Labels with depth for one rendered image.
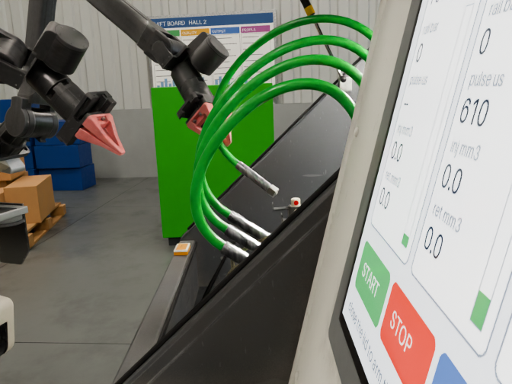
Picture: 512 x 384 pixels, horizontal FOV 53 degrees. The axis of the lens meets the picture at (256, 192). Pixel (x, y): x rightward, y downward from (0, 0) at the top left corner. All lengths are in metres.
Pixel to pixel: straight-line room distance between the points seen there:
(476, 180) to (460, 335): 0.06
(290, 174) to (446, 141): 0.96
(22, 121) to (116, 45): 6.48
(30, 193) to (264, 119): 2.21
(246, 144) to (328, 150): 2.95
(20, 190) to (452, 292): 4.87
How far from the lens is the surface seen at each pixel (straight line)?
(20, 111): 1.39
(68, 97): 0.92
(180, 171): 4.19
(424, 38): 0.34
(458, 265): 0.23
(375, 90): 0.46
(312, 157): 1.20
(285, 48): 0.79
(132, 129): 7.73
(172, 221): 4.28
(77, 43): 0.91
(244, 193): 1.21
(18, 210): 1.35
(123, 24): 1.21
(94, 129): 0.90
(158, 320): 0.86
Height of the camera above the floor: 1.31
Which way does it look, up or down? 12 degrees down
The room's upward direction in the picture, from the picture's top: 2 degrees counter-clockwise
